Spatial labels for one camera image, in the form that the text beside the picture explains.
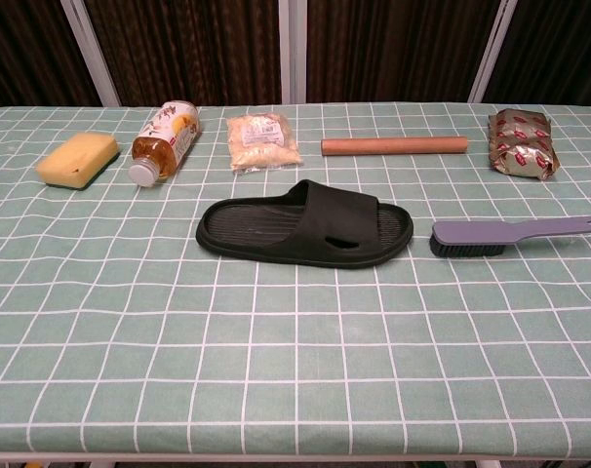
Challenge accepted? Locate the black rubber slipper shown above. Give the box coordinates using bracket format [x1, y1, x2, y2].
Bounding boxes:
[195, 178, 414, 270]

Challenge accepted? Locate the clear bag of beige snacks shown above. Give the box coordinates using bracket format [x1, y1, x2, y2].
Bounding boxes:
[226, 114, 305, 176]

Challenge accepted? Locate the green checked tablecloth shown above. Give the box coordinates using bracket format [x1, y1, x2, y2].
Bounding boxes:
[0, 100, 591, 459]

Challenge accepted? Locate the wooden rolling pin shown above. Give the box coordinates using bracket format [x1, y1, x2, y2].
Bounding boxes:
[320, 136, 471, 158]

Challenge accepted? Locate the amber tea bottle white cap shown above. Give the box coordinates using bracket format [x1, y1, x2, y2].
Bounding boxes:
[129, 100, 201, 188]

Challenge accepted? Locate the dark brown pleated curtain panel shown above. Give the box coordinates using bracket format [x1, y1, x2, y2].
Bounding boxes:
[83, 0, 283, 106]
[0, 0, 102, 111]
[481, 0, 591, 109]
[306, 0, 502, 104]

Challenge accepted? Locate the yellow sponge with green pad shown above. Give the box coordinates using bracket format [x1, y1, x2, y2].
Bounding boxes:
[35, 132, 121, 192]

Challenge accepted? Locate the gold foil snack package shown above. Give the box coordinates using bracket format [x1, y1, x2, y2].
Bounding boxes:
[487, 107, 564, 183]

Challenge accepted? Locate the white screen frame post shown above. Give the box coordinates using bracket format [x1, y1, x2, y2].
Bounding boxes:
[279, 0, 309, 104]
[468, 0, 519, 104]
[60, 0, 123, 107]

